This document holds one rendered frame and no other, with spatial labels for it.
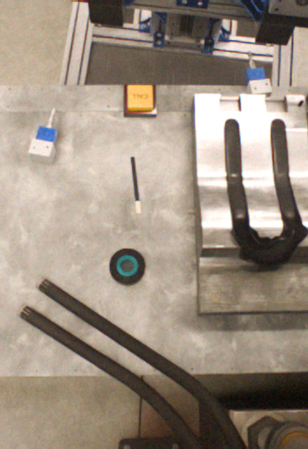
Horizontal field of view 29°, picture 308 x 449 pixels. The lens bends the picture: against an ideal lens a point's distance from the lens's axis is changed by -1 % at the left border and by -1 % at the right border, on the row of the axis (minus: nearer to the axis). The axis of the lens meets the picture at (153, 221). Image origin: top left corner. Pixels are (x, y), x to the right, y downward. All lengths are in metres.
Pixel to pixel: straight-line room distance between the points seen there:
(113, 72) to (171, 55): 0.22
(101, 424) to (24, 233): 0.95
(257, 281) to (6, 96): 0.75
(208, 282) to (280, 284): 0.16
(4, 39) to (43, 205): 1.27
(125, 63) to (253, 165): 0.98
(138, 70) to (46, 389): 1.18
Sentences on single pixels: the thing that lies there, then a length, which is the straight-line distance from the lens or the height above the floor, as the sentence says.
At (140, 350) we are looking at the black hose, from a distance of 1.24.
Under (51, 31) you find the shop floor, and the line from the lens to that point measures 2.56.
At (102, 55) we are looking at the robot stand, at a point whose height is 0.21.
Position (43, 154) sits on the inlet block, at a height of 0.85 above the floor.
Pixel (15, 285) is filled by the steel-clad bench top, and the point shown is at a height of 0.80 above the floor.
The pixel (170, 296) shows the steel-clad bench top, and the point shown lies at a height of 0.80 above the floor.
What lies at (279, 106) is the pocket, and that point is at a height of 0.86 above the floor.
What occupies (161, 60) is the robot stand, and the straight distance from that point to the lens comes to 2.23.
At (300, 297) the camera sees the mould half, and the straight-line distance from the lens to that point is 1.34.
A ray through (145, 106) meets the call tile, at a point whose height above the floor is 0.84.
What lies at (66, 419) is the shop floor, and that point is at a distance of 2.15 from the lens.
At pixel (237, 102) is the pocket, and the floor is 0.86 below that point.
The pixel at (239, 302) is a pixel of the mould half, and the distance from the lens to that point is 1.30.
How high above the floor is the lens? 2.13
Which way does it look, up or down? 75 degrees down
